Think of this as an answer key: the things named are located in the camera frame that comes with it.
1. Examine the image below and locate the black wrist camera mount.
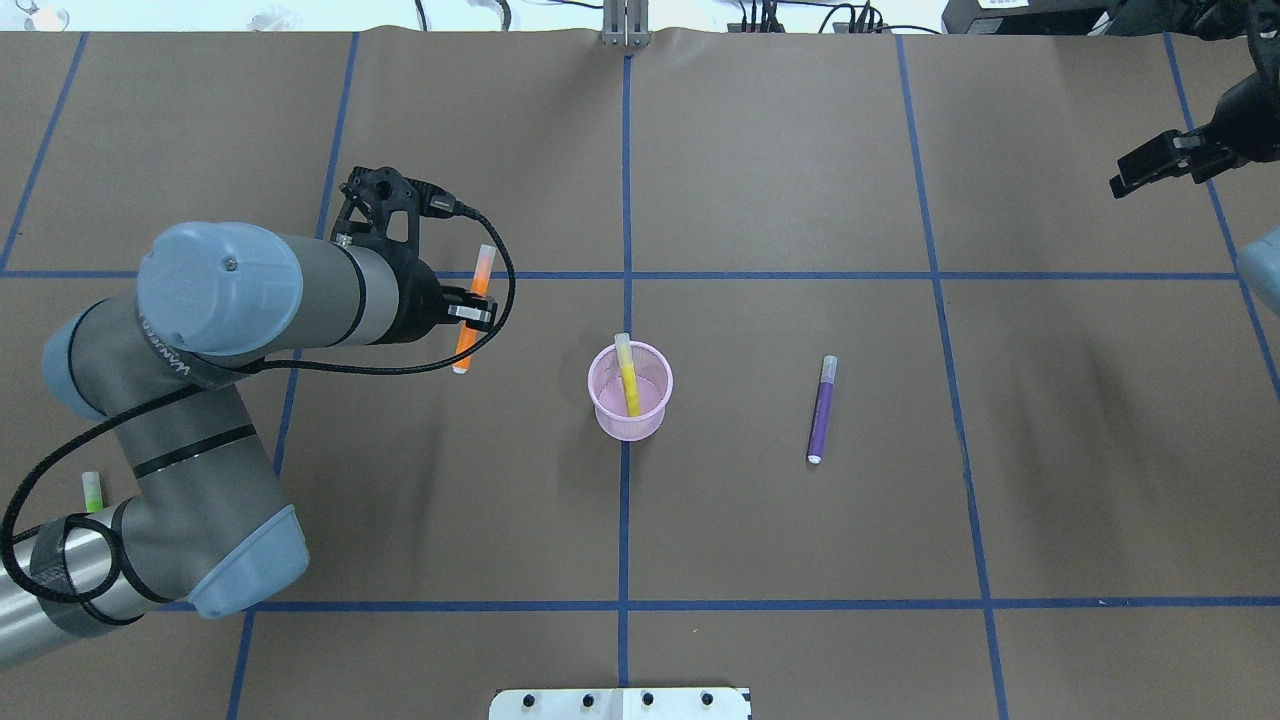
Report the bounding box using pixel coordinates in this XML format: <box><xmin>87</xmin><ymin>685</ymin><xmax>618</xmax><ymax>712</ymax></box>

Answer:
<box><xmin>329</xmin><ymin>167</ymin><xmax>461</xmax><ymax>255</ymax></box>

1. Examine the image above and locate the aluminium frame post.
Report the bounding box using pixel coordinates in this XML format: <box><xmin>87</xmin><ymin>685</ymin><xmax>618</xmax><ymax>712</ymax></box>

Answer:
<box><xmin>600</xmin><ymin>0</ymin><xmax>652</xmax><ymax>49</ymax></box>

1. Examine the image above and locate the brown paper table mat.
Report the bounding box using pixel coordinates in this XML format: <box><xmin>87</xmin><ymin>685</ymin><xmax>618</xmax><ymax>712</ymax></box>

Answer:
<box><xmin>3</xmin><ymin>28</ymin><xmax>1277</xmax><ymax>719</ymax></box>

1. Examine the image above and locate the orange marker pen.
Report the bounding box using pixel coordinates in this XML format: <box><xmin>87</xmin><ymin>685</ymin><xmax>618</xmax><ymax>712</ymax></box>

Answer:
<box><xmin>452</xmin><ymin>243</ymin><xmax>497</xmax><ymax>375</ymax></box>

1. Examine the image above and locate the yellow marker pen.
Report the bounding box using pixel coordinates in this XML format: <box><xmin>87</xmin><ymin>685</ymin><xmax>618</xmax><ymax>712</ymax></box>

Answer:
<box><xmin>614</xmin><ymin>332</ymin><xmax>643</xmax><ymax>416</ymax></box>

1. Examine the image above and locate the pink mesh pen holder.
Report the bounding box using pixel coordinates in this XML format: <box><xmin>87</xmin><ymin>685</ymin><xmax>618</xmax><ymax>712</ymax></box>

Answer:
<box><xmin>586</xmin><ymin>340</ymin><xmax>675</xmax><ymax>442</ymax></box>

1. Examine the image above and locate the purple marker pen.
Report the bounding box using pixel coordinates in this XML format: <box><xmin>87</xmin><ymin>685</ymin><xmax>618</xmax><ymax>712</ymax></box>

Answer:
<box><xmin>805</xmin><ymin>355</ymin><xmax>838</xmax><ymax>466</ymax></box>

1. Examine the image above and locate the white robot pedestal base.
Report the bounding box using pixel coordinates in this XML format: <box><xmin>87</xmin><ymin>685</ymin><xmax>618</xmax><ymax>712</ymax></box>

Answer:
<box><xmin>488</xmin><ymin>685</ymin><xmax>753</xmax><ymax>719</ymax></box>

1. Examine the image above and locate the green marker pen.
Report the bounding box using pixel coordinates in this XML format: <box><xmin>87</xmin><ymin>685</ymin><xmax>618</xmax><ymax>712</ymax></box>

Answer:
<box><xmin>79</xmin><ymin>471</ymin><xmax>105</xmax><ymax>514</ymax></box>

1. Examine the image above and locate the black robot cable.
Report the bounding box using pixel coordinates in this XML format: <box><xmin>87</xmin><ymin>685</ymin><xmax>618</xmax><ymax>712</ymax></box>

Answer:
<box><xmin>0</xmin><ymin>195</ymin><xmax>517</xmax><ymax>606</ymax></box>

